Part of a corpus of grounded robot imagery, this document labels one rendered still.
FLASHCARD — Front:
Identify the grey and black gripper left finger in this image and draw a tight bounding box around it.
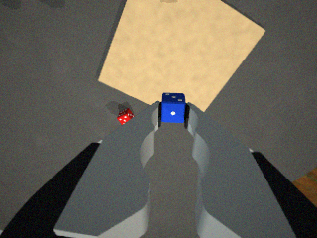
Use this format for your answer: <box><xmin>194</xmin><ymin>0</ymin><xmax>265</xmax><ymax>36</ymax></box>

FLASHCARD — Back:
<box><xmin>0</xmin><ymin>101</ymin><xmax>162</xmax><ymax>238</ymax></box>

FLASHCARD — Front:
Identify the blue die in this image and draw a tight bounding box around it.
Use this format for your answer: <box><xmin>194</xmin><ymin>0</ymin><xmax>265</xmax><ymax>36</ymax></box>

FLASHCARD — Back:
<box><xmin>161</xmin><ymin>92</ymin><xmax>186</xmax><ymax>123</ymax></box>

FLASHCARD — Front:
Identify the tan flat mat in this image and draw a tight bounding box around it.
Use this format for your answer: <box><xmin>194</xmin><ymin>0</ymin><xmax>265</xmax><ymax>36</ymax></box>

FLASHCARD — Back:
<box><xmin>98</xmin><ymin>0</ymin><xmax>265</xmax><ymax>112</ymax></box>

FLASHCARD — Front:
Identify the red die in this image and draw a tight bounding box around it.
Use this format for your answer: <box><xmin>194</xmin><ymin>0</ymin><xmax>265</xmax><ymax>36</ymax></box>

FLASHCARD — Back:
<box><xmin>117</xmin><ymin>108</ymin><xmax>134</xmax><ymax>125</ymax></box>

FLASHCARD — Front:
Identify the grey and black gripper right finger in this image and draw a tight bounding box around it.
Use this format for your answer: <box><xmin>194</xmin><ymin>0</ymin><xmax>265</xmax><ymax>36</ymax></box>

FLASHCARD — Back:
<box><xmin>184</xmin><ymin>102</ymin><xmax>317</xmax><ymax>238</ymax></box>

